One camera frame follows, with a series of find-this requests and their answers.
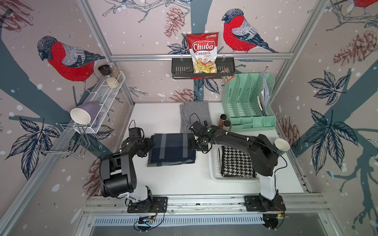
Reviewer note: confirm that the white wire wall shelf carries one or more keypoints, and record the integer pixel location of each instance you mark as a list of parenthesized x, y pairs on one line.
[(105, 96)]

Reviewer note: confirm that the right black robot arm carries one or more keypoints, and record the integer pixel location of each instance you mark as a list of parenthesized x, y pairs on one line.
[(262, 153)]

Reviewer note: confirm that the white plastic basket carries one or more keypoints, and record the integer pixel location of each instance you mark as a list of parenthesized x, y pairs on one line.
[(215, 169)]

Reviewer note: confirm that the brown spice bottle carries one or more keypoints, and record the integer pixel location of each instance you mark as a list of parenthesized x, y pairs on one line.
[(222, 120)]

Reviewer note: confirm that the grey folded scarf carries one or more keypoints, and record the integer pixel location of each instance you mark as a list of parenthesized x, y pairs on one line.
[(191, 112)]

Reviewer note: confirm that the black white houndstooth scarf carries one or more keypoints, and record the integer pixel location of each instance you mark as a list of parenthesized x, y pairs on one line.
[(236, 164)]

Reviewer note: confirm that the purple white cup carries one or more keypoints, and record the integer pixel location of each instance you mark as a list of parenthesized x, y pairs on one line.
[(85, 113)]

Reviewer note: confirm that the black wire wall shelf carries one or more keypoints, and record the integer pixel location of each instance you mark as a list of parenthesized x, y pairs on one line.
[(184, 69)]

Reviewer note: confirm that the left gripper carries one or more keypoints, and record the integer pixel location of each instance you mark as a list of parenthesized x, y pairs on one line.
[(149, 143)]

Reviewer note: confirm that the papers in organizer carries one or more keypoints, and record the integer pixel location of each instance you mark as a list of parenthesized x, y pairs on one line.
[(264, 95)]

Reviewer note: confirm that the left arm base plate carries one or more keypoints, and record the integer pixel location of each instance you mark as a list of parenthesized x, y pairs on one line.
[(153, 205)]

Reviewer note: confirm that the dark green mug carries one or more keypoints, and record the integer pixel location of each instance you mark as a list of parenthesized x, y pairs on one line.
[(281, 145)]

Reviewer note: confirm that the wire cup holder rack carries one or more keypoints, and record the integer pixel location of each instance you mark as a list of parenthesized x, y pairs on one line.
[(64, 140)]

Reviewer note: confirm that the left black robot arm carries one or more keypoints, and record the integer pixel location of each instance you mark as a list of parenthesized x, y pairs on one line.
[(117, 173)]

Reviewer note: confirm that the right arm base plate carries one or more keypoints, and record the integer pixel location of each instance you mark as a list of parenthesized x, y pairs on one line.
[(261, 204)]

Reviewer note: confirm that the beige spice bottle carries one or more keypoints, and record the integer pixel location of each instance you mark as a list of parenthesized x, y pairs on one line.
[(227, 125)]

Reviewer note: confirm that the red Chuba chips bag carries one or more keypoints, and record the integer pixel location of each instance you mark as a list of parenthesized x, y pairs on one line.
[(203, 50)]

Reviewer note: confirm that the navy plaid scarf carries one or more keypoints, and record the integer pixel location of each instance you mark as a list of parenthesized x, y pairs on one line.
[(171, 149)]

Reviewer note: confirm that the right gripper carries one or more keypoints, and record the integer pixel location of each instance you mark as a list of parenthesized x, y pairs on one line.
[(203, 149)]

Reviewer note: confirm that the green plastic file organizer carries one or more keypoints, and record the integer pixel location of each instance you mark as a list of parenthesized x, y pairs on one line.
[(240, 103)]

